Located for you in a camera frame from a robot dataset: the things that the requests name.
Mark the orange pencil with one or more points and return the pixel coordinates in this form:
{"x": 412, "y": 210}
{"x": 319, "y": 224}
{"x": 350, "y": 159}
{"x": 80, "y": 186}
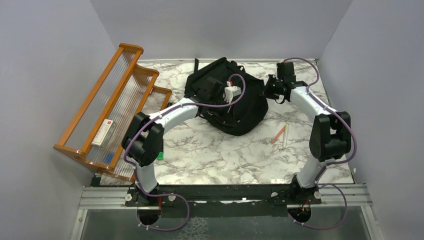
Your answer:
{"x": 278, "y": 134}

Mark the blue eraser in rack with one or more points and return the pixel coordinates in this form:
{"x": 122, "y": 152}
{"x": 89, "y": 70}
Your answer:
{"x": 108, "y": 158}

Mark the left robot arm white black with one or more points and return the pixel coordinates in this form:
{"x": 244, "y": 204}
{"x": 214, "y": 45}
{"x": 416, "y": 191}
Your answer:
{"x": 143, "y": 140}

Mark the white red small box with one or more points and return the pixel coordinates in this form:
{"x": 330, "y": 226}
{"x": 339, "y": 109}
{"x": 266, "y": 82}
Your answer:
{"x": 104, "y": 133}

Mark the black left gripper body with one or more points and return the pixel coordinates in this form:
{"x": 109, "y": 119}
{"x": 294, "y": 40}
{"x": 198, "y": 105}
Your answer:
{"x": 212, "y": 99}

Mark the black student backpack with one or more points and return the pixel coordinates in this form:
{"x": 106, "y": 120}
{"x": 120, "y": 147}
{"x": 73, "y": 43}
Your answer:
{"x": 246, "y": 111}

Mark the white pencil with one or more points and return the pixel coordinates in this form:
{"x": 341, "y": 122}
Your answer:
{"x": 285, "y": 135}

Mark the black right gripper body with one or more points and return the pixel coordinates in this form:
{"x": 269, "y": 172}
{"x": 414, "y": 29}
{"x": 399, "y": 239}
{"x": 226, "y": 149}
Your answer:
{"x": 272, "y": 88}

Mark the black metal base rail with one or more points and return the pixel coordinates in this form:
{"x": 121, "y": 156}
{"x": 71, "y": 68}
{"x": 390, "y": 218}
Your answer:
{"x": 225, "y": 200}

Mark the green black marker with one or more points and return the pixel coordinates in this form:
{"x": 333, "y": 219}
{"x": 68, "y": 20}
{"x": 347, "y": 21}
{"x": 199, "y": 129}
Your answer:
{"x": 160, "y": 156}

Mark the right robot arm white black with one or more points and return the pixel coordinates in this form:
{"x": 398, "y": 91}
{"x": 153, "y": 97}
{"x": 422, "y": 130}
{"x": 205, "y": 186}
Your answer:
{"x": 330, "y": 137}

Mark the orange wooden rack shelf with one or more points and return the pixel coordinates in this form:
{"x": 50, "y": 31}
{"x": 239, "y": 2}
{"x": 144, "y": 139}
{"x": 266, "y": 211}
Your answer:
{"x": 123, "y": 89}

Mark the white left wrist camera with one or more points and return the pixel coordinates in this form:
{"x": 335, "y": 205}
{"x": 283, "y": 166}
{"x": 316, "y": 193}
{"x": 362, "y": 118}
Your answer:
{"x": 230, "y": 92}

